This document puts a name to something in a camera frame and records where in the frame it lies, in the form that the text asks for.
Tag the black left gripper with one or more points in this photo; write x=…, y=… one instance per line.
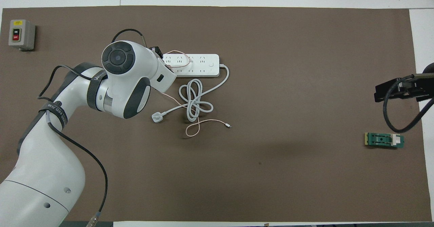
x=157, y=52

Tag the white three-pin plug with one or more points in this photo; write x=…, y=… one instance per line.
x=157, y=117

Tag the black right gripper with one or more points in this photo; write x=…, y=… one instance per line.
x=425, y=84

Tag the white power strip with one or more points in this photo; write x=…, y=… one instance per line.
x=203, y=67

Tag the grey on-off switch box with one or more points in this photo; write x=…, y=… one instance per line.
x=25, y=34

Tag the brown table mat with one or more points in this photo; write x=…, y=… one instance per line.
x=237, y=179

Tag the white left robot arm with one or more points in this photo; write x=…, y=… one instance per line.
x=44, y=172

